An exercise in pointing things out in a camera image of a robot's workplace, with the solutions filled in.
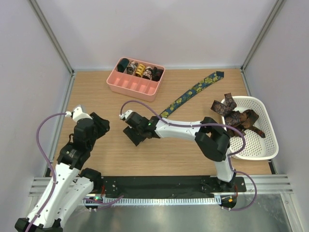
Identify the blue yellow floral tie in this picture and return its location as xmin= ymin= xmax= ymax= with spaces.
xmin=160 ymin=71 xmax=225 ymax=118

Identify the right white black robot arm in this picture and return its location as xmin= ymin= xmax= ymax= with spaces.
xmin=120 ymin=110 xmax=236 ymax=191

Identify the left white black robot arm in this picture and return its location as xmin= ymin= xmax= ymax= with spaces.
xmin=14 ymin=106 xmax=110 ymax=232

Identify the pink divided organizer box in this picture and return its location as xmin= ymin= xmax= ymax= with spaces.
xmin=106 ymin=57 xmax=165 ymax=102

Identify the rolled tan floral tie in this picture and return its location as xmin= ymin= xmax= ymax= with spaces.
xmin=141 ymin=66 xmax=153 ymax=80

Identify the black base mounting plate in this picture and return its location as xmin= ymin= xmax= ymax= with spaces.
xmin=95 ymin=175 xmax=247 ymax=199

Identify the rolled black patterned tie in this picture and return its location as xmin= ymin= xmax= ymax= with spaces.
xmin=152 ymin=69 xmax=164 ymax=82

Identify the rolled yellow tie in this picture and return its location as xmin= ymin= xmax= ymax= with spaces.
xmin=134 ymin=64 xmax=146 ymax=77

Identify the rolled brown patterned tie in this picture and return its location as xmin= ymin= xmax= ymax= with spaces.
xmin=126 ymin=61 xmax=138 ymax=75

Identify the rolled dark green tie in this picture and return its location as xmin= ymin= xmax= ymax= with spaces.
xmin=117 ymin=58 xmax=129 ymax=73

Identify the brown patterned tie pile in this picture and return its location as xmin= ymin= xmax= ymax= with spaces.
xmin=211 ymin=93 xmax=266 ymax=138

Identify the white perforated plastic basket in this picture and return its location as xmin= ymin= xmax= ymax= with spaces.
xmin=232 ymin=96 xmax=279 ymax=161

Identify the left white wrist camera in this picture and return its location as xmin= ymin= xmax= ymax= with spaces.
xmin=65 ymin=105 xmax=92 ymax=122

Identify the white slotted cable duct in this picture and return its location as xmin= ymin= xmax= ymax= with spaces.
xmin=82 ymin=196 xmax=222 ymax=206

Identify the aluminium frame rail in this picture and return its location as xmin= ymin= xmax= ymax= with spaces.
xmin=28 ymin=174 xmax=293 ymax=197

